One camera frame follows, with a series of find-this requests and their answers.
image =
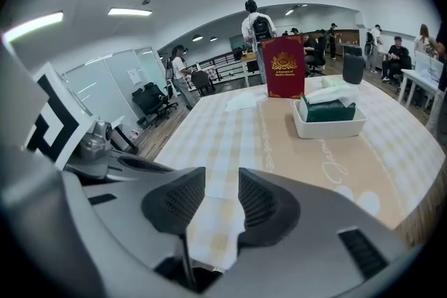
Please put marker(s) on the black cylinder speaker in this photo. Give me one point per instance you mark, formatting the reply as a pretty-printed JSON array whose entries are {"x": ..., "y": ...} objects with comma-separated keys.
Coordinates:
[{"x": 353, "y": 68}]

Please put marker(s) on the ceiling light panel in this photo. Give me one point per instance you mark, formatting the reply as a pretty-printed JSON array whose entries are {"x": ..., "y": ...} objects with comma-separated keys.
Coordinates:
[
  {"x": 33, "y": 26},
  {"x": 129, "y": 12}
]

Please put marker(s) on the white desk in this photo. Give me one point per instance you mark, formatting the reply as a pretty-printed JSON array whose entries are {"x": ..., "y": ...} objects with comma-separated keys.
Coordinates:
[{"x": 419, "y": 75}]

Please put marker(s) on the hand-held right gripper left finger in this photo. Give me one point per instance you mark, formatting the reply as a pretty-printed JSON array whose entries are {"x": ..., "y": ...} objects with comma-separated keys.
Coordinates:
[{"x": 174, "y": 202}]

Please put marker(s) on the pale green soft packet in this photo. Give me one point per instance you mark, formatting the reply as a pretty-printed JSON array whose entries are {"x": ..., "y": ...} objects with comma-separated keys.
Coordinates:
[{"x": 331, "y": 81}]

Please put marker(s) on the brown chair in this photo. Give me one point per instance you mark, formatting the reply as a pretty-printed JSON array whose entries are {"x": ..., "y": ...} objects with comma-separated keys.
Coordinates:
[{"x": 202, "y": 80}]

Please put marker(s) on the black railing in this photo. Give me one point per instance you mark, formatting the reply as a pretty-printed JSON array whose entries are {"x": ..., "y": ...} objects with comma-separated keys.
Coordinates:
[{"x": 223, "y": 64}]

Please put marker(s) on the white table black pedestal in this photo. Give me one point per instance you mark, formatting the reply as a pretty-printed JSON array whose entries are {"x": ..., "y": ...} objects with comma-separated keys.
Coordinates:
[{"x": 124, "y": 143}]

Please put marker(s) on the green tissue pack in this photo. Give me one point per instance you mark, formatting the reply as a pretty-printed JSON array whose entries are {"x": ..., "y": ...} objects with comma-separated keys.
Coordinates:
[{"x": 328, "y": 112}]

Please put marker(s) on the white plastic box with slot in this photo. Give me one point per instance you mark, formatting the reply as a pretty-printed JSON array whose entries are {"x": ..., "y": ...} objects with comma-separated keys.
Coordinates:
[{"x": 328, "y": 130}]

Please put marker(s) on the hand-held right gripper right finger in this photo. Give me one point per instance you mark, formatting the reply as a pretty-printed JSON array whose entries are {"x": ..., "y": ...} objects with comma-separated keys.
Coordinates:
[{"x": 269, "y": 209}]

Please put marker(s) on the white paper notice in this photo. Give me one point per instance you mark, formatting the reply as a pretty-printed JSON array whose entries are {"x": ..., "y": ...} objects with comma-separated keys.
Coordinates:
[{"x": 134, "y": 76}]

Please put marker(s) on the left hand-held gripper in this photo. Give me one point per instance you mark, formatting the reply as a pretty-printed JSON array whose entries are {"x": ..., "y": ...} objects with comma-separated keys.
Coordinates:
[{"x": 59, "y": 122}]

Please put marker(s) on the flat white paper napkins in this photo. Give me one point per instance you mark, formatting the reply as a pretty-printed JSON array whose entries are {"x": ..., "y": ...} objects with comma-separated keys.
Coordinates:
[{"x": 244, "y": 101}]

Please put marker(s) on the red hardcover book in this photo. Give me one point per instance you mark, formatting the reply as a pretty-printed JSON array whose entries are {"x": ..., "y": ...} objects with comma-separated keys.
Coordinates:
[{"x": 283, "y": 80}]

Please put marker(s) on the clear bottle red label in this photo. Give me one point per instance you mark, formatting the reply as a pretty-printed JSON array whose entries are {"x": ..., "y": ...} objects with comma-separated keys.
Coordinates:
[{"x": 134, "y": 135}]

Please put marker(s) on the black office chair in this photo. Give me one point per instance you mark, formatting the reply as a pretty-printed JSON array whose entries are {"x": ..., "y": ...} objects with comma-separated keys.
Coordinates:
[{"x": 152, "y": 99}]

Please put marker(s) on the table with checked tablecloth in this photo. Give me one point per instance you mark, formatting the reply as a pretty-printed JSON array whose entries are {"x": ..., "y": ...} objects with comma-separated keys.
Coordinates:
[{"x": 227, "y": 143}]

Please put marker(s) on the black waste bin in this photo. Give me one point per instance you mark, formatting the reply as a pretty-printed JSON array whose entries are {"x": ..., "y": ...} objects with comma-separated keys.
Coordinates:
[{"x": 142, "y": 123}]

